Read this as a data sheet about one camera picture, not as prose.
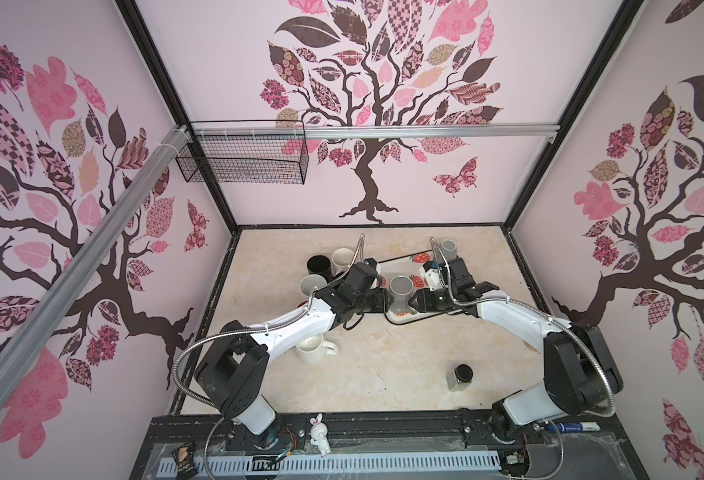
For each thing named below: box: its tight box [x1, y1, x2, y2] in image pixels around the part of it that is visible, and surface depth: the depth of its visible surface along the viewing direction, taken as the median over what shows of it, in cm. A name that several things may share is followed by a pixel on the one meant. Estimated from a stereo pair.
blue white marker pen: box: [547, 421, 601, 432], surface depth 75 cm
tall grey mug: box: [389, 275, 415, 314], surface depth 92 cm
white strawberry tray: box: [386, 312, 448, 325], surface depth 95 cm
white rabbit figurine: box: [310, 412, 331, 457], surface depth 72 cm
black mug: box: [306, 255, 335, 283], surface depth 99 cm
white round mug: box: [296, 333, 339, 365], surface depth 85 cm
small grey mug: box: [441, 239, 457, 261], surface depth 103 cm
